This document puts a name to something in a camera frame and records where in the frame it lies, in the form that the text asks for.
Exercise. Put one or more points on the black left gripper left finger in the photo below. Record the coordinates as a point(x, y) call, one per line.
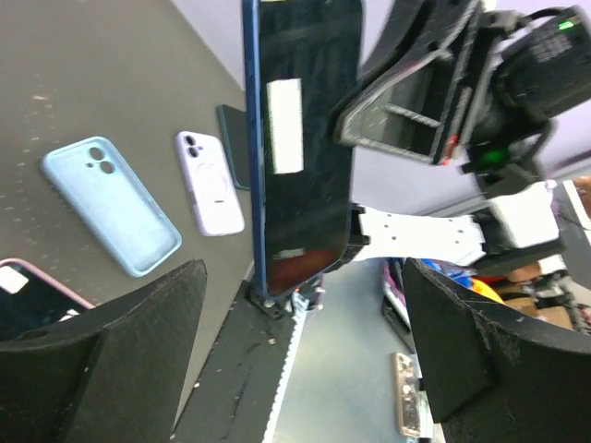
point(112, 374)

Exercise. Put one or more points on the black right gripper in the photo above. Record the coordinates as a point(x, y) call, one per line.
point(430, 87)

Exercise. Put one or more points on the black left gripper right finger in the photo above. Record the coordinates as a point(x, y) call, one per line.
point(492, 373)

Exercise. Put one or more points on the black smartphone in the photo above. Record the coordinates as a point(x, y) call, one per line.
point(28, 303)

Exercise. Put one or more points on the light blue phone case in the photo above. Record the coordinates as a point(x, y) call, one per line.
point(96, 181)

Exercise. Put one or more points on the pink phone case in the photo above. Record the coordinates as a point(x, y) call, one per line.
point(48, 279)

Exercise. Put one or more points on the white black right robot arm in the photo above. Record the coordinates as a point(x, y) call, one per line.
point(555, 78)

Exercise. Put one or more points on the gold phone on floor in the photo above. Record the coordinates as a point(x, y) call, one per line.
point(408, 419)

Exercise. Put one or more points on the lilac phone case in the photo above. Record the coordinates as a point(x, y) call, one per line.
point(209, 184)

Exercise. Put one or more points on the dark green smartphone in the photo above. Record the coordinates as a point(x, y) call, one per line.
point(308, 61)

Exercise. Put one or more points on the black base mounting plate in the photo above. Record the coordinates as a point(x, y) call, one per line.
point(233, 395)

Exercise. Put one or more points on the aluminium slotted rail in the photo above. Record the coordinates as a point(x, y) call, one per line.
point(299, 311)

